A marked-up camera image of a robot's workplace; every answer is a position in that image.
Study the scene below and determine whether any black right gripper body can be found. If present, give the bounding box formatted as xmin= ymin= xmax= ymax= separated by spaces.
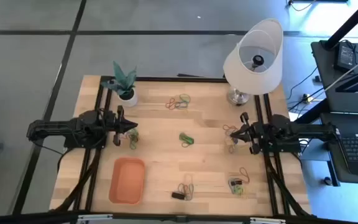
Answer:
xmin=240 ymin=112 xmax=265 ymax=156

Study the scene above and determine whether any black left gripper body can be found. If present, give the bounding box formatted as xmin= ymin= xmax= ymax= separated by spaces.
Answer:
xmin=104 ymin=105 xmax=127 ymax=147

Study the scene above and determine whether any green rubber band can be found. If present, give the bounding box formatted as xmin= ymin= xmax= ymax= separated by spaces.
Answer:
xmin=126 ymin=128 xmax=140 ymax=151
xmin=178 ymin=93 xmax=192 ymax=105
xmin=178 ymin=133 xmax=195 ymax=149
xmin=227 ymin=177 xmax=245 ymax=196

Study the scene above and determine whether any orange plastic bin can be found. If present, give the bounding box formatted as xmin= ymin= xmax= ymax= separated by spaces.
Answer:
xmin=108 ymin=157 xmax=146 ymax=205

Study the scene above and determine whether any green plant in white pot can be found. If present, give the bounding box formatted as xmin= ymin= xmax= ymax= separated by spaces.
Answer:
xmin=100 ymin=60 xmax=139 ymax=108

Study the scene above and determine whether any white shade silver table lamp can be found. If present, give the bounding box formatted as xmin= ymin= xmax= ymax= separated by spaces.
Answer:
xmin=222 ymin=17 xmax=284 ymax=106

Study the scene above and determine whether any black side desk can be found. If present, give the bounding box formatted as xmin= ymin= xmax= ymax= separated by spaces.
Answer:
xmin=310 ymin=39 xmax=358 ymax=187

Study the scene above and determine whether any thin white rod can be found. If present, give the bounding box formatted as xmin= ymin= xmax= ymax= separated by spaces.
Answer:
xmin=321 ymin=49 xmax=358 ymax=93

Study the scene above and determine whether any black power adapter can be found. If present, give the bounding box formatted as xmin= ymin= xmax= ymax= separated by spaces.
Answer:
xmin=333 ymin=42 xmax=356 ymax=73

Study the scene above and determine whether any black crossbar with silver brackets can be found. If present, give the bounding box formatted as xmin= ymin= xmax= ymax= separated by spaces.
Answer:
xmin=0 ymin=210 xmax=358 ymax=224

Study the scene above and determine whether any black diagonal pole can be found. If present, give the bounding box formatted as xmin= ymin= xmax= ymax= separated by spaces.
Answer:
xmin=323 ymin=0 xmax=358 ymax=50

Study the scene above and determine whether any black aluminium table frame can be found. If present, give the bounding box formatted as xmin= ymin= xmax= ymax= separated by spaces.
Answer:
xmin=50 ymin=75 xmax=316 ymax=218

